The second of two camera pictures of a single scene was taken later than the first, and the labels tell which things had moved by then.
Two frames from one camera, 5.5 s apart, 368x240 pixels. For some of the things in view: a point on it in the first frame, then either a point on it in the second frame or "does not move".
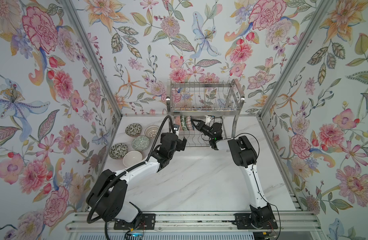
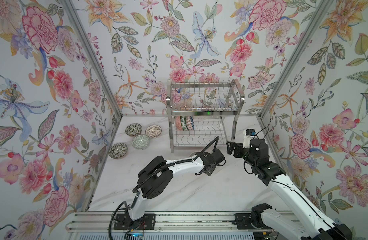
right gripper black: x=201 y=126 -> x=239 y=148
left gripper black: x=179 y=142 -> x=213 y=168
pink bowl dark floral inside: x=178 y=121 does not move
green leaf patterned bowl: x=183 y=123 does not move
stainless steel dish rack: x=199 y=108 does not move
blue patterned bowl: x=189 y=123 does not move
